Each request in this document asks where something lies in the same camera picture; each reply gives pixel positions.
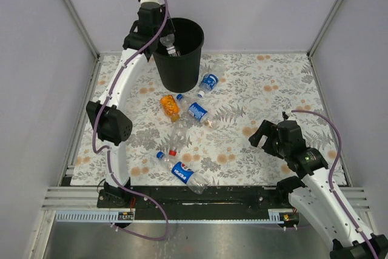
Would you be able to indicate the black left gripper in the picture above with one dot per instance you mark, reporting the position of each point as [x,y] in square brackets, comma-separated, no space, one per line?
[162,14]

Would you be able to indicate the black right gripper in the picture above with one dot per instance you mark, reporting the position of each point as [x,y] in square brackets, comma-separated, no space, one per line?
[265,128]

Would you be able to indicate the clear bottle white cap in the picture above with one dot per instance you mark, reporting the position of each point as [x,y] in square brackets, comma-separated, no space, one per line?
[179,53]
[168,43]

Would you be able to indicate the orange juice bottle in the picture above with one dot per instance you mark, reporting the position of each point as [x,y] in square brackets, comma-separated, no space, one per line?
[170,107]

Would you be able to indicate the clear bottle red cap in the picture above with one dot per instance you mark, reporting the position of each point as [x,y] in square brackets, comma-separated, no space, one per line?
[178,136]

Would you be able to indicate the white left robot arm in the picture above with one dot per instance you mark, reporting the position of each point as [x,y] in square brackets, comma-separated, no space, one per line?
[111,127]

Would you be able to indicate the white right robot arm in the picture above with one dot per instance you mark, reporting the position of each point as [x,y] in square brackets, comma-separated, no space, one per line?
[315,194]

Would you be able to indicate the black plastic bin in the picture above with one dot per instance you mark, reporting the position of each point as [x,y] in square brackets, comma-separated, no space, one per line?
[179,74]

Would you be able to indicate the blue label bottle white cap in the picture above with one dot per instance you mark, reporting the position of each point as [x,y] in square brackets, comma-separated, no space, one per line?
[211,78]

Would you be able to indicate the Pepsi bottle blue cap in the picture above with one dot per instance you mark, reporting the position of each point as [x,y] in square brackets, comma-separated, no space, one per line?
[193,180]

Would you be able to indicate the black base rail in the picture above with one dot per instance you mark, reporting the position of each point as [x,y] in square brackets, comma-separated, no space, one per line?
[216,203]

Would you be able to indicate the white slotted cable duct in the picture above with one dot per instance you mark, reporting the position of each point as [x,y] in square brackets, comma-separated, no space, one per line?
[95,217]

